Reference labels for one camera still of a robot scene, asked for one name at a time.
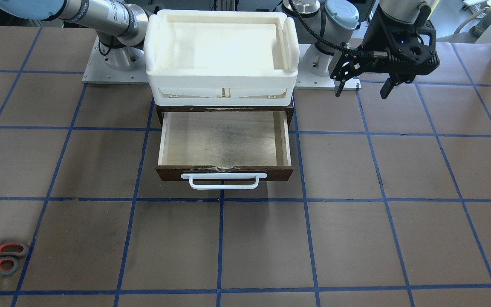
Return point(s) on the white tray cabinet top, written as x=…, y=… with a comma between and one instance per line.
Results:
x=221, y=58

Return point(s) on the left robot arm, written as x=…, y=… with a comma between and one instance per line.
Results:
x=329, y=23

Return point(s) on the wooden drawer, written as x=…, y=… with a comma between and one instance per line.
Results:
x=224, y=142

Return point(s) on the grey orange scissors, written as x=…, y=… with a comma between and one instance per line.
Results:
x=9, y=254

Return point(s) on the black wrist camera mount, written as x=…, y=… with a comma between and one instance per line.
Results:
x=412, y=48

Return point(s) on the white drawer handle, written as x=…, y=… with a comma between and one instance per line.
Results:
x=192, y=178

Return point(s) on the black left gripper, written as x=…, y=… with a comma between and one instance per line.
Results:
x=380, y=37

